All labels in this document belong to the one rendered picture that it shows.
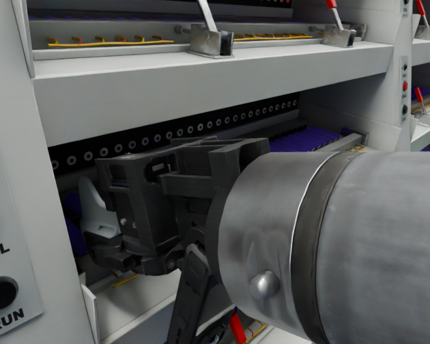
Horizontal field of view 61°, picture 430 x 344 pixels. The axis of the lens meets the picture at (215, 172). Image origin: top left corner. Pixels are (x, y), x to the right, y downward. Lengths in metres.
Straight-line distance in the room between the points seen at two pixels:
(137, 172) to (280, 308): 0.11
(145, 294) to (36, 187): 0.14
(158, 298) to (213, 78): 0.20
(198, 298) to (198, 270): 0.02
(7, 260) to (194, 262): 0.11
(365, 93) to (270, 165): 0.59
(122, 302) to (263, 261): 0.19
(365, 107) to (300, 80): 0.31
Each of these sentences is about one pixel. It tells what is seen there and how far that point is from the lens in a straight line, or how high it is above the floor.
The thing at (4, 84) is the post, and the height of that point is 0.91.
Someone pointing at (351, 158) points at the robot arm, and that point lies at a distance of 0.16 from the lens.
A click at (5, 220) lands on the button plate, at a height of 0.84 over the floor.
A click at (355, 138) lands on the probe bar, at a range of 0.71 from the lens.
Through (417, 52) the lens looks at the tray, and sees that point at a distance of 0.87.
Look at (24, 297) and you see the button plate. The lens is 0.26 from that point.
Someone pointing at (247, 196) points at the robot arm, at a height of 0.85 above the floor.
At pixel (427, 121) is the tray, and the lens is 1.00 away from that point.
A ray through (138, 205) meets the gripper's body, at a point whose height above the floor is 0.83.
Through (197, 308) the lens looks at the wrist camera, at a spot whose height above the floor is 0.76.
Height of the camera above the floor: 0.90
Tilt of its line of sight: 15 degrees down
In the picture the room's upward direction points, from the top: 7 degrees counter-clockwise
